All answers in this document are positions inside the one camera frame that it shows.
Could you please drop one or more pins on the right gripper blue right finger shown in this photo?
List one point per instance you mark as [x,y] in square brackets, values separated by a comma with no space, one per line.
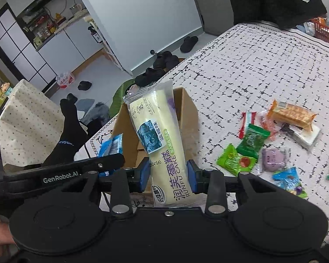
[198,178]

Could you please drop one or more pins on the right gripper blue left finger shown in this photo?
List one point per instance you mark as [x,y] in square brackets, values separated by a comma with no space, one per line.
[138,177]

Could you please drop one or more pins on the light green snack packet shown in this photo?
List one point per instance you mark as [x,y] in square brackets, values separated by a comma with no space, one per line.
[234,162]

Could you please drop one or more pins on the blue white snack packet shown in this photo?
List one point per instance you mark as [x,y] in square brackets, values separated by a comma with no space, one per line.
[110,147]

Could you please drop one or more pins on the dark green snack packet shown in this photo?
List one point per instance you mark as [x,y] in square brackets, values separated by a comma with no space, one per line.
[253,141]

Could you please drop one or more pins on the cream Runfu cake packet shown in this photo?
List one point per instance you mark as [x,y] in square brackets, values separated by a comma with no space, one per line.
[153,115]

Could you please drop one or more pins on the blue candy packet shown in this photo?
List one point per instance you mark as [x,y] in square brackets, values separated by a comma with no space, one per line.
[289,180]

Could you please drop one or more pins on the orange cracker packet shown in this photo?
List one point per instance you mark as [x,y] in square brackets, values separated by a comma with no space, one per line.
[291,114]

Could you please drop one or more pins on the brown cardboard box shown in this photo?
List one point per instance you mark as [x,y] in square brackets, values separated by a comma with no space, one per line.
[187,114]

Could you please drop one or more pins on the dotted cream tablecloth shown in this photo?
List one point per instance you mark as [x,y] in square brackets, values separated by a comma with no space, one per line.
[30,126]

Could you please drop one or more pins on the purple pastry packet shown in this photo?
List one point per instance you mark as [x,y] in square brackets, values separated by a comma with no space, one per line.
[275,159]

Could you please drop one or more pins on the black socked leg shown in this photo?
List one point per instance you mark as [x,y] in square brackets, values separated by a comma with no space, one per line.
[72,138]

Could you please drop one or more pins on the green leaf cartoon rug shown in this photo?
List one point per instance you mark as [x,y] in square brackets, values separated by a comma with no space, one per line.
[118,97]

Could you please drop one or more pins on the red white candy stick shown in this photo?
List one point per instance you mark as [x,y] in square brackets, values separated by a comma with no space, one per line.
[248,117]

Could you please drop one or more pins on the pink orange snack packet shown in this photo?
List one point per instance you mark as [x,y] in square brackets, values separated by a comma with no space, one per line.
[268,124]

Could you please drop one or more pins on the black slipper on floor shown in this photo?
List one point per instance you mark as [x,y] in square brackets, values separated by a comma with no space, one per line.
[84,85]

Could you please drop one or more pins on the patterned white bed cover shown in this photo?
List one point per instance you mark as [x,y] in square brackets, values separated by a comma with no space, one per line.
[245,69]

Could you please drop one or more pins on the white black snack packet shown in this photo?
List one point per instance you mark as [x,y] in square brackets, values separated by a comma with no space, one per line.
[306,139]

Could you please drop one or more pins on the pile of black shoes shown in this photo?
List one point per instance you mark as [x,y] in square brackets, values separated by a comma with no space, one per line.
[165,61]

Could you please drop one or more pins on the red white bottle pack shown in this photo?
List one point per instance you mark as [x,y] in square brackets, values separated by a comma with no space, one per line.
[65,79]

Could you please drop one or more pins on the black slipper near door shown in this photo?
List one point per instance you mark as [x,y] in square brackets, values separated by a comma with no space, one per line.
[188,44]

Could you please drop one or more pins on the white kitchen cabinet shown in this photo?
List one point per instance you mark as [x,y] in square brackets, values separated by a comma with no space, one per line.
[70,48]

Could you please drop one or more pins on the black spray bottle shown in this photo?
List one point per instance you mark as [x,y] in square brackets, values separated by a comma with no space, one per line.
[95,34]

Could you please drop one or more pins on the grey door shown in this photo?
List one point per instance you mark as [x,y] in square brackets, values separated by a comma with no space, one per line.
[216,15]

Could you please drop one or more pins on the red plastic basket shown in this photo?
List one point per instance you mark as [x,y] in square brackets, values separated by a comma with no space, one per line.
[321,29]

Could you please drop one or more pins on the black jacket on chair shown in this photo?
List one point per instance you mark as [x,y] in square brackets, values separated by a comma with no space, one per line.
[284,13]

